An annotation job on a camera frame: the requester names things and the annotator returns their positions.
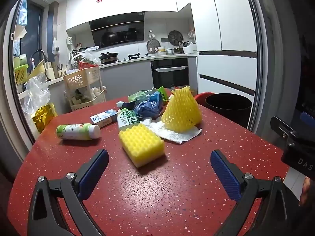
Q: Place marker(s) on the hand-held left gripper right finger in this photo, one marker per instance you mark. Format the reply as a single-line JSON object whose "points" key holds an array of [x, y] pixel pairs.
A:
{"points": [[225, 174]]}

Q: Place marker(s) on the green plastic bag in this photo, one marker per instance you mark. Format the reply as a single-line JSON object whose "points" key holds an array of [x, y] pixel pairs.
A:
{"points": [[140, 94]]}

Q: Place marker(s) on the white and blue carton box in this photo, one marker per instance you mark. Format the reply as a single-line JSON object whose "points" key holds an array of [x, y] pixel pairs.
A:
{"points": [[102, 119]]}

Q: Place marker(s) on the white paper towel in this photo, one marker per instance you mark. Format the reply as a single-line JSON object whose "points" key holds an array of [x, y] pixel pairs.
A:
{"points": [[172, 135]]}

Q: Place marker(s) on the yellow foam fruit net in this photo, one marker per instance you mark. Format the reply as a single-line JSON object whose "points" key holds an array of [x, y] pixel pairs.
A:
{"points": [[179, 113]]}

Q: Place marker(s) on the black wok with lid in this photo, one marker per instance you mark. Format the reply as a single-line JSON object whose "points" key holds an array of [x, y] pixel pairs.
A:
{"points": [[108, 57]]}

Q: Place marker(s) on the white rice cooker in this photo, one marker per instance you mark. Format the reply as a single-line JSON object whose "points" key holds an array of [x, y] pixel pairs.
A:
{"points": [[189, 48]]}

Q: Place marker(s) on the gold foil bag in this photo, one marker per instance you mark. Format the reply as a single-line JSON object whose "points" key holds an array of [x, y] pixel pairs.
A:
{"points": [[43, 118]]}

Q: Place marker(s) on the beige knife block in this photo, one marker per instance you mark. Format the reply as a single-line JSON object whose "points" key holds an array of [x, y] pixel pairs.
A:
{"points": [[50, 73]]}

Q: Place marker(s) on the yellow-green plastic basket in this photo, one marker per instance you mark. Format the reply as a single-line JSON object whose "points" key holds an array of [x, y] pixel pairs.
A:
{"points": [[21, 75]]}

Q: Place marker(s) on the person's right hand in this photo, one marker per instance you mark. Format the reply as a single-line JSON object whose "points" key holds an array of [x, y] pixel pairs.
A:
{"points": [[305, 191]]}

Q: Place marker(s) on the black trash bin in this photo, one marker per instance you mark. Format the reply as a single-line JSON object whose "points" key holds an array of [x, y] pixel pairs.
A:
{"points": [[228, 108]]}

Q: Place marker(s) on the hanging white plastic bag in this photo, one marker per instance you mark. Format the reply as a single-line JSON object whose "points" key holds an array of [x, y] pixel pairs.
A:
{"points": [[55, 46]]}

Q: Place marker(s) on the cardboard box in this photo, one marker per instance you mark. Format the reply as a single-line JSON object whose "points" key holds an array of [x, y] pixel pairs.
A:
{"points": [[193, 92]]}

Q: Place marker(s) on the red plastic basket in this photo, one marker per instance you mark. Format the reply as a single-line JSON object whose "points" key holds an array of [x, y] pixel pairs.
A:
{"points": [[87, 66]]}

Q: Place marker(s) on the round dark hanging pan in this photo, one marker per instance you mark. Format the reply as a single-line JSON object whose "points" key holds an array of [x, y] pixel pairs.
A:
{"points": [[175, 37]]}

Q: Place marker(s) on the round grey hanging lid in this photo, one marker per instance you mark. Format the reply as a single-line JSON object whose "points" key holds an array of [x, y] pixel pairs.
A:
{"points": [[152, 44]]}

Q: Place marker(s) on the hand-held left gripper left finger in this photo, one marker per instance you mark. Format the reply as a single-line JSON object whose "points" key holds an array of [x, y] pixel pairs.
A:
{"points": [[94, 172]]}

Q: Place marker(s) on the clear plastic bag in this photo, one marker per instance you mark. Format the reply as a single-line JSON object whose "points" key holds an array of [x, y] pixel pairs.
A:
{"points": [[37, 91]]}

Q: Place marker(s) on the black built-in oven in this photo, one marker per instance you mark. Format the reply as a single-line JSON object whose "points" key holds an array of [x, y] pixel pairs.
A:
{"points": [[169, 78]]}

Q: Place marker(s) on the black kitchen faucet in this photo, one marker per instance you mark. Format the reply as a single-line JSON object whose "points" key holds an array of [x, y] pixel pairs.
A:
{"points": [[39, 52]]}

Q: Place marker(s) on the hanging blue plastic bag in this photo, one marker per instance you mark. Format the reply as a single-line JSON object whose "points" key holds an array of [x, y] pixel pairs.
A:
{"points": [[23, 12]]}

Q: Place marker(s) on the black range hood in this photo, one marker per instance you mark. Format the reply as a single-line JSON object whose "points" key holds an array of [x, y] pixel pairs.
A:
{"points": [[115, 29]]}

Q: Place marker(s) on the green label detergent bottle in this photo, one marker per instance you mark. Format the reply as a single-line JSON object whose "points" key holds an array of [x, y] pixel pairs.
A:
{"points": [[126, 121]]}

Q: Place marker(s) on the yellow waffle sponge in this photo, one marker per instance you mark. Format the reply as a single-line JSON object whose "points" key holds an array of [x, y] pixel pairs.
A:
{"points": [[140, 142]]}

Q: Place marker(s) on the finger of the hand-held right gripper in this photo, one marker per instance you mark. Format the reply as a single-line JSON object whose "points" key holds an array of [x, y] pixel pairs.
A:
{"points": [[283, 129], [308, 120]]}

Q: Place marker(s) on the beige plastic storage cart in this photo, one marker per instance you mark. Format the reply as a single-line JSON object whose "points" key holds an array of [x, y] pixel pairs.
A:
{"points": [[78, 78]]}

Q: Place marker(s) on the white refrigerator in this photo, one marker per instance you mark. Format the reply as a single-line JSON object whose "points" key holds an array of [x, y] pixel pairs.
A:
{"points": [[233, 17]]}

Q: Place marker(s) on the red chair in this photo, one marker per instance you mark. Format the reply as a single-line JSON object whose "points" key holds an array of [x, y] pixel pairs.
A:
{"points": [[200, 98]]}

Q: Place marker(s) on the green and white plastic bottle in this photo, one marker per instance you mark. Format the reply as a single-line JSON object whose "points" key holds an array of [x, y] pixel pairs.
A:
{"points": [[76, 130]]}

